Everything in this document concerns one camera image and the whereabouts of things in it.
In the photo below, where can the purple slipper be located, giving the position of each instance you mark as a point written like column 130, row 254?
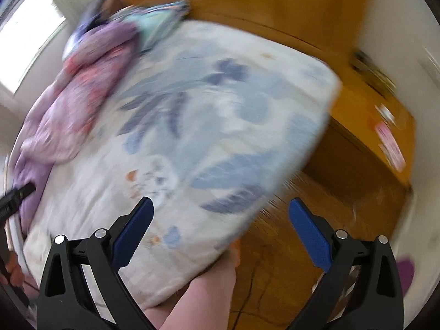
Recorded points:
column 406, row 270

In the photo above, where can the purple pink floral duvet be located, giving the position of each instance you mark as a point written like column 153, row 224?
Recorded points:
column 61, row 119

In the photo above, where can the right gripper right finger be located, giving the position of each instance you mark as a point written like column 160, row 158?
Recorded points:
column 360, row 288

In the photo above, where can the wooden bed headboard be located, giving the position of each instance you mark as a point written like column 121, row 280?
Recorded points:
column 326, row 29

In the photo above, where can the white floral bed blanket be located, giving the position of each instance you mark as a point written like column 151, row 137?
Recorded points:
column 208, row 125

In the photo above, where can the left hand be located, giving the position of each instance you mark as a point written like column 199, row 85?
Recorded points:
column 14, row 270

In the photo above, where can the wooden bedside table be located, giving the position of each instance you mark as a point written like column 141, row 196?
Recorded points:
column 370, row 139

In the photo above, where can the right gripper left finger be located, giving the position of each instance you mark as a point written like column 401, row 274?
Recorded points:
column 65, row 301

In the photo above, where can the window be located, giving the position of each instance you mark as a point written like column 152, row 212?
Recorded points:
column 24, row 36

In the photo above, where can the teal blue pillow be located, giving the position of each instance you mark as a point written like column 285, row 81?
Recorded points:
column 153, row 23

